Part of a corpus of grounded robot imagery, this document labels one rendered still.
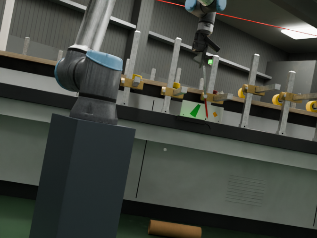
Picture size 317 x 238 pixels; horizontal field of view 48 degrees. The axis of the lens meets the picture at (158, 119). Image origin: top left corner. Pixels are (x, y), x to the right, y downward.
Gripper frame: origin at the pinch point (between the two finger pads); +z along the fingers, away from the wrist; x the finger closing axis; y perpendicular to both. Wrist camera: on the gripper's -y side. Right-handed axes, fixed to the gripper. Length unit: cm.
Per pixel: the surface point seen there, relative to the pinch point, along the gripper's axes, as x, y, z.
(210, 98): -5.3, -10.6, 16.8
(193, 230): 6, -13, 94
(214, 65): -6.0, -9.1, -3.5
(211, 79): -6.0, -8.8, 5.4
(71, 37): -452, 150, -85
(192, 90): -23.0, -2.1, 12.7
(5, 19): -103, 148, -22
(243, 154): -8, -39, 47
